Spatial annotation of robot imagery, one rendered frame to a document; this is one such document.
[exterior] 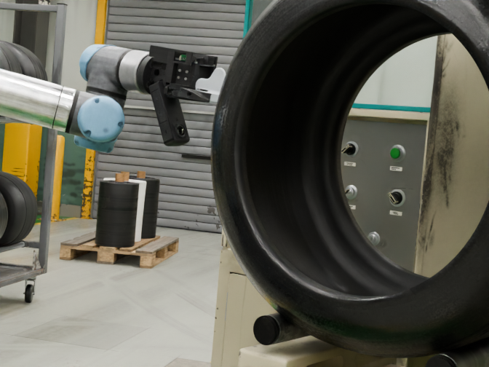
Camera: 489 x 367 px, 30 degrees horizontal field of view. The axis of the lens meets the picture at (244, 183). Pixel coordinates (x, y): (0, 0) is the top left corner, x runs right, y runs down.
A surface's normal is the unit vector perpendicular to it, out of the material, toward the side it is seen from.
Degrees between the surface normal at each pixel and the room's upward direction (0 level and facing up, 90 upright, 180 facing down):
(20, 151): 90
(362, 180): 90
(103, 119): 90
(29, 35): 90
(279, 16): 82
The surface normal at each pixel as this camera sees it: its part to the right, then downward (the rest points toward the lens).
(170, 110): 0.77, -0.29
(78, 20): -0.25, 0.03
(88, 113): 0.18, 0.07
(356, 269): -0.49, -0.15
